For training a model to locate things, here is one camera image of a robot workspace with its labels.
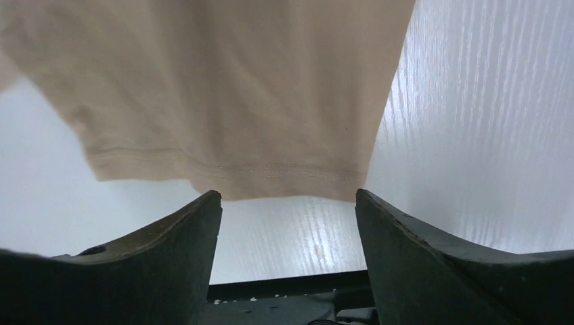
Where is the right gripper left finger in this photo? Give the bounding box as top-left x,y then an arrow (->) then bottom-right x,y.
1,191 -> 222,324

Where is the beige t-shirt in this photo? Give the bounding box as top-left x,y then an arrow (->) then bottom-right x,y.
1,1 -> 415,202

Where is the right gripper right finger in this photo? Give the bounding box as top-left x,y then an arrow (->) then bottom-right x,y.
355,189 -> 573,324

